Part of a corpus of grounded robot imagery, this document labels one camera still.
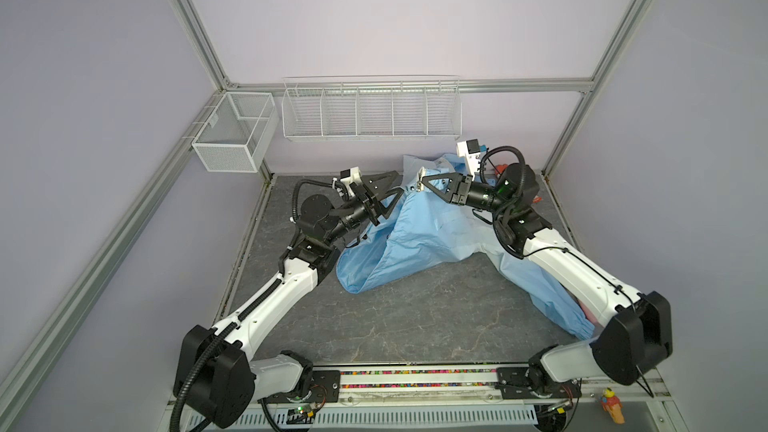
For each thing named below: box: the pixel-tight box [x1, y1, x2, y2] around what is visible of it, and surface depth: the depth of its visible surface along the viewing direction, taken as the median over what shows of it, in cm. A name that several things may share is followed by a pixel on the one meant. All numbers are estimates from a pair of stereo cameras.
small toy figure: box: [601, 387, 625, 424], surface depth 71 cm
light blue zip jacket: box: [337, 153, 597, 340], surface depth 78 cm
